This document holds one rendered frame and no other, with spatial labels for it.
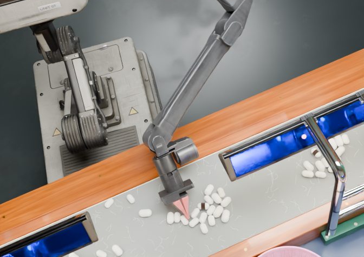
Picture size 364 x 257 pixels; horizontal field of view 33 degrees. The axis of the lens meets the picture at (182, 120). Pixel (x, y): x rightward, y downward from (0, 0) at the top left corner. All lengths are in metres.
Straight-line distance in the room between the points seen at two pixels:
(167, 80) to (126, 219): 1.25
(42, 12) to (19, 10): 0.06
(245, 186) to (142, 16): 1.61
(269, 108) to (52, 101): 0.93
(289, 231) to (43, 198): 0.74
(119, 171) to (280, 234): 0.52
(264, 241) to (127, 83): 0.96
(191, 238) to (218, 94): 1.22
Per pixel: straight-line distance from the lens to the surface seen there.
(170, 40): 3.11
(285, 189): 1.83
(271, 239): 1.75
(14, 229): 1.92
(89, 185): 1.89
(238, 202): 1.82
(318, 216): 1.77
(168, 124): 1.70
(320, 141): 1.47
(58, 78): 2.51
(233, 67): 2.96
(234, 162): 1.47
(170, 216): 1.80
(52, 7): 1.75
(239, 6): 1.75
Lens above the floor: 2.41
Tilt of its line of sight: 58 degrees down
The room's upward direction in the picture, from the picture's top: 15 degrees counter-clockwise
